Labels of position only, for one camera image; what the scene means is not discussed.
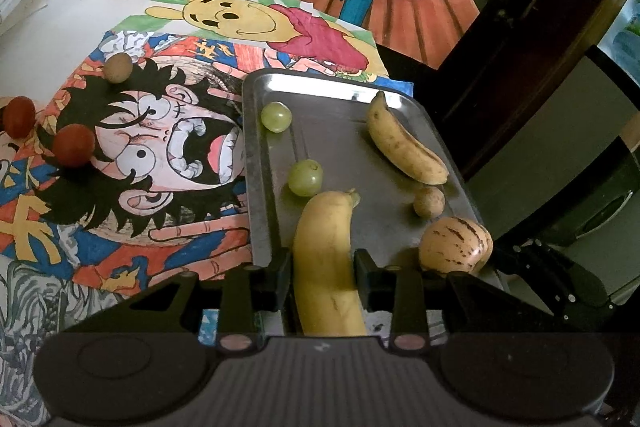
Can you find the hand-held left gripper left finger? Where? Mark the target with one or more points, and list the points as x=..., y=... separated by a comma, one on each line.
x=280, y=279

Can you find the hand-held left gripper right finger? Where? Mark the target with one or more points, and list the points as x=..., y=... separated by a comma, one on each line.
x=367, y=279

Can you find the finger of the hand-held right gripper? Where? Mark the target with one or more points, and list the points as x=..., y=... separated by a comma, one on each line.
x=550, y=277

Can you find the striped pepino melon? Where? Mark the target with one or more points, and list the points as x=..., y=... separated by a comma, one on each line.
x=455, y=244

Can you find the brown longan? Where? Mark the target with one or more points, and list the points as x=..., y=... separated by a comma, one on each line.
x=118, y=68
x=429, y=202

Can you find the green grape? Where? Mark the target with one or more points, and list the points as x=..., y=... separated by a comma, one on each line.
x=305, y=177
x=276, y=116

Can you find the brown-spotted yellow banana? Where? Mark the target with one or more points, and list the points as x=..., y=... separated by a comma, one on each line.
x=400, y=142

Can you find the metal tray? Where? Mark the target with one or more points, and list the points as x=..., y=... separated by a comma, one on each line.
x=340, y=132

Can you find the red cherry tomato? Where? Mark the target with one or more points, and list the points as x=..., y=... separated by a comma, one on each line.
x=20, y=117
x=74, y=146

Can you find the yellow bear drawing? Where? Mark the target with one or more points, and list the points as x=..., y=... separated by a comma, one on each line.
x=235, y=17

